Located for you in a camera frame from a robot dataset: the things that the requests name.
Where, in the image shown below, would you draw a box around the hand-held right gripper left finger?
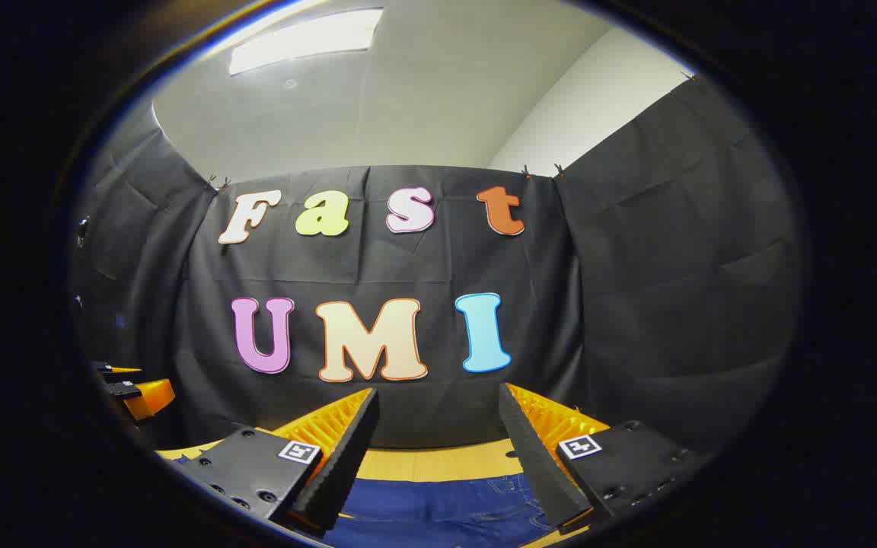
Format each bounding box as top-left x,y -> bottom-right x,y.
155,387 -> 380,533

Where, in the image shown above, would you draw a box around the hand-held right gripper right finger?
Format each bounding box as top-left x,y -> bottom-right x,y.
498,383 -> 713,533

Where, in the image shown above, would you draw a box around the blue jeans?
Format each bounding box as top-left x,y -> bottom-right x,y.
324,473 -> 561,548

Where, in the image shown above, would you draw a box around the black backdrop cloth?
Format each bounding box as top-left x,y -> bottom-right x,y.
69,72 -> 805,457

